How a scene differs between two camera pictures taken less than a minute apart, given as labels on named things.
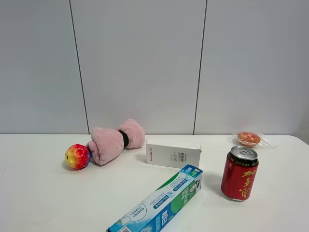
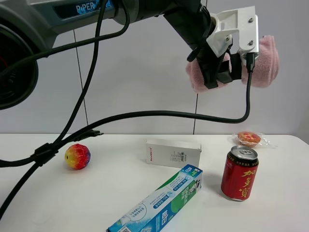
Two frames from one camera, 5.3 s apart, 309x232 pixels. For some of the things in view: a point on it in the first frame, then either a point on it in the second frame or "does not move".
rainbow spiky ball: x=77 y=157 does not move
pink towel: x=106 y=145 -> x=266 y=68
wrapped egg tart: x=249 y=139 does not move
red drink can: x=239 y=173 does not move
